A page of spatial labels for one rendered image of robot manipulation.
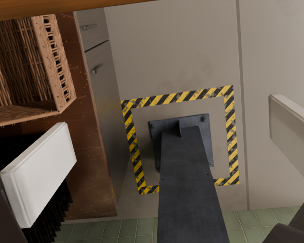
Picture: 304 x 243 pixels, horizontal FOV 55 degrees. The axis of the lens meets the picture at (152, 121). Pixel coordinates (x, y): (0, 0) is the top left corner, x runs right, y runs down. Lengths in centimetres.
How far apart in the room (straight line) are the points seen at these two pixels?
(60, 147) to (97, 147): 84
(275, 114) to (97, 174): 93
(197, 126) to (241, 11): 60
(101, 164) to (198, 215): 37
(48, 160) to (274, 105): 13
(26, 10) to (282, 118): 23
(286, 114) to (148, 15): 133
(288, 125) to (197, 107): 140
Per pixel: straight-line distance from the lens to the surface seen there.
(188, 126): 158
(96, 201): 114
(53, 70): 84
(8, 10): 30
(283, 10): 157
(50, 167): 17
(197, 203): 101
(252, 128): 165
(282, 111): 17
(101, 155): 103
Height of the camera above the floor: 147
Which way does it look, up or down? 69 degrees down
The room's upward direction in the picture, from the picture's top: 172 degrees counter-clockwise
